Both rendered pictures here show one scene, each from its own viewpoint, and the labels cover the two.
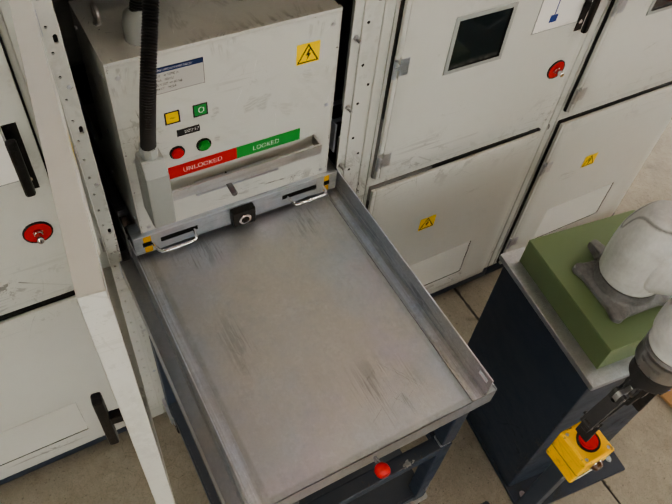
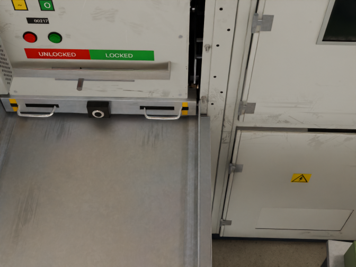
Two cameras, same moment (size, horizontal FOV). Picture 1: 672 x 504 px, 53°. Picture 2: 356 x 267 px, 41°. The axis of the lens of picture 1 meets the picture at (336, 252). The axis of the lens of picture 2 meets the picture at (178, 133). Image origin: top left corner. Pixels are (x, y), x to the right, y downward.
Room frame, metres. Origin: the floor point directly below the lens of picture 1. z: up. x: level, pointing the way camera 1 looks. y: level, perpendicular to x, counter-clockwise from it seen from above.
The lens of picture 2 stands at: (0.54, -0.44, 1.93)
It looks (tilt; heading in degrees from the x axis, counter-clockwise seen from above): 54 degrees down; 36
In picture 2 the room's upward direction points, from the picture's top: straight up
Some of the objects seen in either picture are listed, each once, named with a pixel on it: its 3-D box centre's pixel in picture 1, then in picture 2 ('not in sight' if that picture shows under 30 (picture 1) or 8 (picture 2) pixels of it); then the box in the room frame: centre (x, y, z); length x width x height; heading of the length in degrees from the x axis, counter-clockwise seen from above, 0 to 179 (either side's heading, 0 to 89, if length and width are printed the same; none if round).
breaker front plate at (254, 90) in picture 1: (236, 132); (85, 36); (1.10, 0.25, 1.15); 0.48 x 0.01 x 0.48; 125
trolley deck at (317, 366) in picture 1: (300, 329); (87, 225); (0.82, 0.06, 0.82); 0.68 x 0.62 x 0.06; 35
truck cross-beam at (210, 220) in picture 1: (237, 205); (100, 99); (1.11, 0.26, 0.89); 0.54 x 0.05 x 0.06; 125
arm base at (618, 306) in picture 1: (619, 273); not in sight; (1.08, -0.71, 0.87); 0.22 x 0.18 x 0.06; 30
